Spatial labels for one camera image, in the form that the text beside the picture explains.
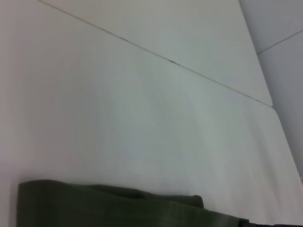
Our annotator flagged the dark green printed t-shirt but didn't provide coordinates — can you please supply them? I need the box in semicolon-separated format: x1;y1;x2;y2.
18;180;250;227

